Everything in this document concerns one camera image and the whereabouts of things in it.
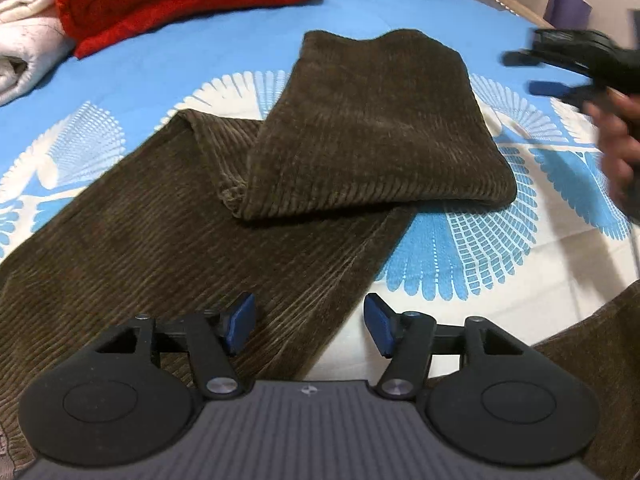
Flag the person right hand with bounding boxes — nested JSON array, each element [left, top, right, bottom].
[[584, 88, 639, 220]]

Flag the dark brown corduroy pants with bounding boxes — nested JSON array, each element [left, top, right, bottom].
[[1, 29, 639, 479]]

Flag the blue white patterned bedsheet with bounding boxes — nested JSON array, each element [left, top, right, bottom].
[[0, 0, 640, 380]]

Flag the cream folded quilt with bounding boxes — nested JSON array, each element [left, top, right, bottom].
[[1, 0, 74, 105]]

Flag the purple box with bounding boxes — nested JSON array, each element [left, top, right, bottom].
[[544, 0, 592, 29]]

